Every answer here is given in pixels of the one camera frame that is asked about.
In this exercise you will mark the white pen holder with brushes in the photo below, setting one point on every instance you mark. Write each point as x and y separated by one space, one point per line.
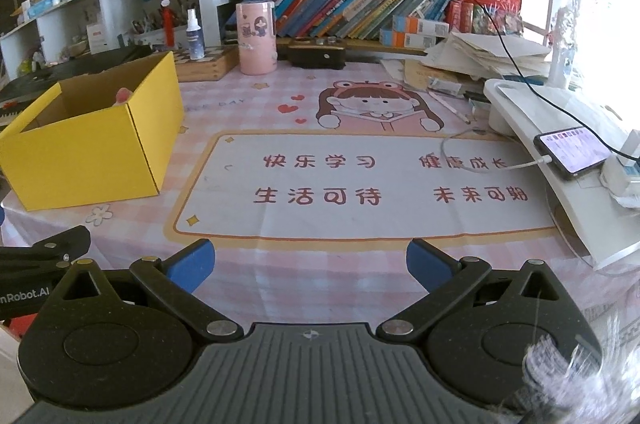
147 35

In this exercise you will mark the pile of loose papers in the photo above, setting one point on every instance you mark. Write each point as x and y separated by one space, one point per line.
480 59

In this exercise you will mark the orange blue small carton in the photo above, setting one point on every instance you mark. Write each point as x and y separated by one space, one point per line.
422 26
407 40

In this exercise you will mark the white power adapter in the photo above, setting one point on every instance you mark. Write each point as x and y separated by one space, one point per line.
622 174

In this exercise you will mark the white pen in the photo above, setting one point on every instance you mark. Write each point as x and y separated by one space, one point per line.
449 107

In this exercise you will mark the yellow cardboard box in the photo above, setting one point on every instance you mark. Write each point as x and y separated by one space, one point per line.
100 154

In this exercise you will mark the white spray bottle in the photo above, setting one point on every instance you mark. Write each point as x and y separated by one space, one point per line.
195 39

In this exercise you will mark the pink plush toy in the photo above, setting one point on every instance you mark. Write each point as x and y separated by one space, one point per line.
123 97

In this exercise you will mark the pink cylindrical container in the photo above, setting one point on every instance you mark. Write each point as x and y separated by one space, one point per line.
256 44

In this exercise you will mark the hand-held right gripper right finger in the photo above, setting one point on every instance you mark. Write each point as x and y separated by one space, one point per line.
425 260

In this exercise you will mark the white monitor riser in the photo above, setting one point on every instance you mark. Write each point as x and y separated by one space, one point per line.
590 204

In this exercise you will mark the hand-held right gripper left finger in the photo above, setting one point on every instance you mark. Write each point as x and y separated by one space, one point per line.
192 261

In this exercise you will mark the row of colourful books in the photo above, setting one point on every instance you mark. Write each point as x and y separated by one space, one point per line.
340 4

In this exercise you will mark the wooden chessboard box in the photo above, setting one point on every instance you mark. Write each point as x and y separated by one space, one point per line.
205 67

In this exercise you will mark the blue tissue pack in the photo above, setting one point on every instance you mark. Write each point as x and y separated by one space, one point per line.
44 7

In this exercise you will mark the black electronic keyboard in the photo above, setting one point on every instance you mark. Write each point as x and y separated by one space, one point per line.
60 72

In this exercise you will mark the black smartphone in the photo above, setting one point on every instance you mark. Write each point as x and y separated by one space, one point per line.
572 152

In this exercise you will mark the fuzzy lilac sleeve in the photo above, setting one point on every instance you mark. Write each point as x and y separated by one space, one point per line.
570 379

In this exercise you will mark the red printed box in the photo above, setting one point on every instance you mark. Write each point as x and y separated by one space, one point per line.
487 7

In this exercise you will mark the white box with red label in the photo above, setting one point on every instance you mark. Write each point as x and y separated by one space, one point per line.
96 39

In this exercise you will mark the black wooden box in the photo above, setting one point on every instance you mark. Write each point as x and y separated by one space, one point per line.
317 54

